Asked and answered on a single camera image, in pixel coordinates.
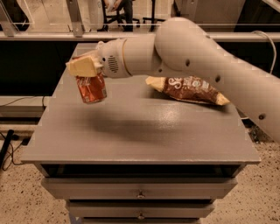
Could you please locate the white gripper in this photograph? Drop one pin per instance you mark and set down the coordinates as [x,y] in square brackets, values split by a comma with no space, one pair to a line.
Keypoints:
[112,59]

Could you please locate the red coke can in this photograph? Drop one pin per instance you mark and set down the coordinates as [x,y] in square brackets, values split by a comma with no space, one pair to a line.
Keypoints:
[92,89]

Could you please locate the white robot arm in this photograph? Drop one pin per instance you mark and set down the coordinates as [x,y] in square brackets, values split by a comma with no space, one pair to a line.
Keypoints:
[180,48]

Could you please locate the clear plastic water bottle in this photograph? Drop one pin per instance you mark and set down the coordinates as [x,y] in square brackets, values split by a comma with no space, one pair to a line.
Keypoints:
[100,45]

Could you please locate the black office chair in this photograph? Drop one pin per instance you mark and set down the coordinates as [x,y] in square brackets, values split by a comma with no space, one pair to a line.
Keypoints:
[113,16]

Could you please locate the seated person in background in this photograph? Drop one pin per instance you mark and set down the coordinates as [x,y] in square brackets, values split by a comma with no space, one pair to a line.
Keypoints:
[122,5]

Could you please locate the metal railing with glass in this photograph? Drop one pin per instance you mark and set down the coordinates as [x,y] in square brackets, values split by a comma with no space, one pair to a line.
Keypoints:
[55,19]

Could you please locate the brown chip bag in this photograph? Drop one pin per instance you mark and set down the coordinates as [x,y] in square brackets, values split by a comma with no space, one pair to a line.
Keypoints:
[189,89]

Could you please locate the grey drawer cabinet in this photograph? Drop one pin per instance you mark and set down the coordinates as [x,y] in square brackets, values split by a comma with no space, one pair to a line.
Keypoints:
[137,133]

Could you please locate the top drawer with knob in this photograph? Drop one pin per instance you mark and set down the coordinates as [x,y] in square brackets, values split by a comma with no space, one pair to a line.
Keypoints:
[139,188]

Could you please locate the drawer with knob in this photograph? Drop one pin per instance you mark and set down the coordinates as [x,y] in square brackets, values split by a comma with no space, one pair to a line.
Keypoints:
[140,209]
[139,188]

